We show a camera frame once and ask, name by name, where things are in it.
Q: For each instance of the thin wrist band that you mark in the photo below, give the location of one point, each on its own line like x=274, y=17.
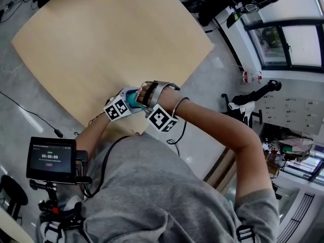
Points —
x=177, y=104

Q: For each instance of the white garment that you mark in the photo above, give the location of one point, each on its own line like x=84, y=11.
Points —
x=243, y=109

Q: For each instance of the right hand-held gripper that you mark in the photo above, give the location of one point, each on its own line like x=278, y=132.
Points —
x=162, y=118

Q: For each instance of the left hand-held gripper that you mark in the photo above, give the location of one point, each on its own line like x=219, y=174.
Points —
x=115, y=109

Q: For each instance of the black monitor mount rig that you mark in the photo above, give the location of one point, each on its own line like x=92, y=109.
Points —
x=53, y=206

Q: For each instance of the person's left forearm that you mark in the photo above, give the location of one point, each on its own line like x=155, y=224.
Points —
x=91, y=133

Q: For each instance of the person's right hand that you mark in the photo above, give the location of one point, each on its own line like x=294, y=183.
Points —
x=142, y=94

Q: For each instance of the black office chair with armrests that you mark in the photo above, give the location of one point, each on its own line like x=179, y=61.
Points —
x=263, y=91

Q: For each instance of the black round stool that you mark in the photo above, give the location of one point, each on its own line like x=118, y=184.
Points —
x=14, y=191

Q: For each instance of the black monitor screen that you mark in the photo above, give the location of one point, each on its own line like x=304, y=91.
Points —
x=50, y=158

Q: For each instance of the person's right forearm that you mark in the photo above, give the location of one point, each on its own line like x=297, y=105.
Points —
x=227, y=135

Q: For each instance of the clear jug with red label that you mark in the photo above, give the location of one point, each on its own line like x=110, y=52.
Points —
x=246, y=77

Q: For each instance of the black framed window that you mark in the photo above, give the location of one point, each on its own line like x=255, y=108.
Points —
x=298, y=44

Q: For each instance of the person's grey shirt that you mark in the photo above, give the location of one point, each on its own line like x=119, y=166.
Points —
x=152, y=199

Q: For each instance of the wooden bench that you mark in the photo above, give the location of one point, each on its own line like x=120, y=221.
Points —
x=222, y=171

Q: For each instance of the cream seat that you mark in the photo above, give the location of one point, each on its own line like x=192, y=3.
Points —
x=12, y=229

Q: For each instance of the grey locker cabinet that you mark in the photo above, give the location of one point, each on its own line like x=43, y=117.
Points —
x=293, y=113

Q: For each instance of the teal spray bottle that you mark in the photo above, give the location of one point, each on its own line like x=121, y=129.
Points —
x=131, y=101

